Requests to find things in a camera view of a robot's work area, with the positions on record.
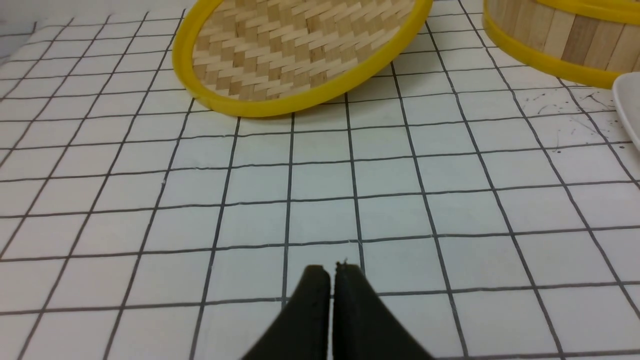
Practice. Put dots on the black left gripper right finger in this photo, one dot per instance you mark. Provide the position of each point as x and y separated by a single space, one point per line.
363 327

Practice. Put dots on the white grid tablecloth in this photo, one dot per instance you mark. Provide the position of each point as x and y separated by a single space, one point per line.
494 208

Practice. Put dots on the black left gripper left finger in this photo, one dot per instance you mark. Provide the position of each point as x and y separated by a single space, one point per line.
301 330

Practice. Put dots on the woven bamboo steamer lid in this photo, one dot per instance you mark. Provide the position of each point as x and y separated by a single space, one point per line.
266 58

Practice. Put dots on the bamboo steamer basket yellow rim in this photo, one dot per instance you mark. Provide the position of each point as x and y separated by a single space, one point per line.
588 42

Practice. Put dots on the white plate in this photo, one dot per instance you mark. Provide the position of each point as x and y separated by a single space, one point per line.
626 95

